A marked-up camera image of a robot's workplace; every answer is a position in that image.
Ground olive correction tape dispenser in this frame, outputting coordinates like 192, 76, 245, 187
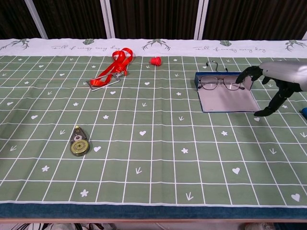
70, 125, 91, 157

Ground thin-rimmed eyeglasses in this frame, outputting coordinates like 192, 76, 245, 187
198, 75, 245, 92

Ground red lanyard with badge holder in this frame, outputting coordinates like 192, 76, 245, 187
86, 47, 135, 92

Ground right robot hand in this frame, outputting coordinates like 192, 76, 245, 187
235, 60, 307, 117

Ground green grid tablecloth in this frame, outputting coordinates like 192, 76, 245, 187
0, 37, 307, 208

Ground metal wire hook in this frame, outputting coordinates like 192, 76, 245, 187
205, 60, 228, 72

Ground blue floral glasses case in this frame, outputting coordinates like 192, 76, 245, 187
194, 71, 262, 113

